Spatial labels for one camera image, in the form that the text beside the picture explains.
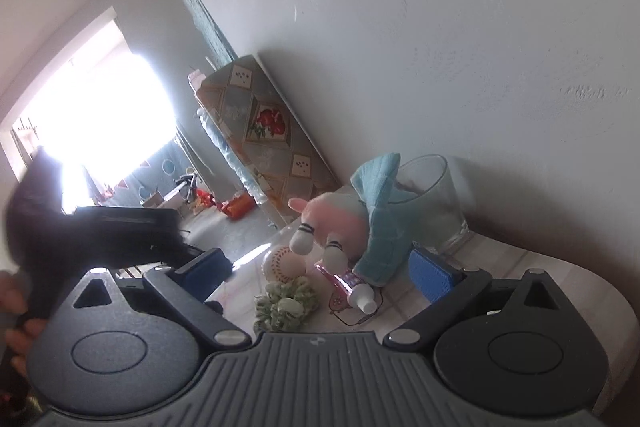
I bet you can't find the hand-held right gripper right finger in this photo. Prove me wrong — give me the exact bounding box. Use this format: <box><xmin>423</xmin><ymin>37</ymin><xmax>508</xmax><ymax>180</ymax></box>
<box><xmin>384</xmin><ymin>247</ymin><xmax>561</xmax><ymax>353</ymax></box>

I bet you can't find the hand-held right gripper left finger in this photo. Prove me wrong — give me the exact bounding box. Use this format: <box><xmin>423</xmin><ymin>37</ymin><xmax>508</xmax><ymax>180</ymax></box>
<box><xmin>72</xmin><ymin>248</ymin><xmax>253</xmax><ymax>350</ymax></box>

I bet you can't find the light blue towel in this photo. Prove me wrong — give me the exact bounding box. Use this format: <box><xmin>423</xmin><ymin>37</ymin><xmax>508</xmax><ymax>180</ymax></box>
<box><xmin>350</xmin><ymin>152</ymin><xmax>426</xmax><ymax>285</ymax></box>

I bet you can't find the white baseball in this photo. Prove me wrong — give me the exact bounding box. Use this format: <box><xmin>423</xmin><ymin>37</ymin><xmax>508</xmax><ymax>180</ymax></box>
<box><xmin>262</xmin><ymin>246</ymin><xmax>308</xmax><ymax>285</ymax></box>

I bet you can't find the green scrunchie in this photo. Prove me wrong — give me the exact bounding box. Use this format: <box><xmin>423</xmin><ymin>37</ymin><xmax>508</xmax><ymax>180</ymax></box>
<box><xmin>253</xmin><ymin>279</ymin><xmax>321</xmax><ymax>333</ymax></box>

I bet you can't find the red toothpaste tube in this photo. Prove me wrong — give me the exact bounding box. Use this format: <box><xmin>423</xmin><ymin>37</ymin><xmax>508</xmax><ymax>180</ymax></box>
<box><xmin>314</xmin><ymin>259</ymin><xmax>377</xmax><ymax>314</ymax></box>

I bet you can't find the pink plush toy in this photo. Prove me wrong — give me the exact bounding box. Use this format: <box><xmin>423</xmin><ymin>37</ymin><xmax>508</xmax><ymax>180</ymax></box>
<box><xmin>289</xmin><ymin>192</ymin><xmax>371</xmax><ymax>275</ymax></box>

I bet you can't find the person's left hand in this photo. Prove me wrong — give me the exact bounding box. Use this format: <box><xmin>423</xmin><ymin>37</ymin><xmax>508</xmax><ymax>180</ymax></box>
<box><xmin>0</xmin><ymin>272</ymin><xmax>48</xmax><ymax>380</ymax></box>

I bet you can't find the checked printed bed sheet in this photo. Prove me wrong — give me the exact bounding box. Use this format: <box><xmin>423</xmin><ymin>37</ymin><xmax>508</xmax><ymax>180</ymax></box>
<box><xmin>205</xmin><ymin>187</ymin><xmax>631</xmax><ymax>408</ymax></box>

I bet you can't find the clear glass cup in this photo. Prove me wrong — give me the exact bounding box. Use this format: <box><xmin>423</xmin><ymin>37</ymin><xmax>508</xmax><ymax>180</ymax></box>
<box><xmin>397</xmin><ymin>154</ymin><xmax>471</xmax><ymax>255</ymax></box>

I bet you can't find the red package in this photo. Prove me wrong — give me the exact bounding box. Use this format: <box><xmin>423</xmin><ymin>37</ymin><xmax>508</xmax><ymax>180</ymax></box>
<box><xmin>220</xmin><ymin>192</ymin><xmax>256</xmax><ymax>220</ymax></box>

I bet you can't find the red toy tricycle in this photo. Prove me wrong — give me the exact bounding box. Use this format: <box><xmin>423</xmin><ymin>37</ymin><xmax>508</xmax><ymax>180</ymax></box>
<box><xmin>175</xmin><ymin>174</ymin><xmax>216</xmax><ymax>208</ymax></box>

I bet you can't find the blue circle-print cloth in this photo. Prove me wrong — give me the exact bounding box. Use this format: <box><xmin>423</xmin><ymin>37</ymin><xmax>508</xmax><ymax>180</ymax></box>
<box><xmin>115</xmin><ymin>142</ymin><xmax>201</xmax><ymax>202</ymax></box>

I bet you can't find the patterned rolled mat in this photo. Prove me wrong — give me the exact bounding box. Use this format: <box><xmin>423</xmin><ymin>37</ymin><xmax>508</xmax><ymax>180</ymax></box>
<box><xmin>195</xmin><ymin>52</ymin><xmax>341</xmax><ymax>208</ymax></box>

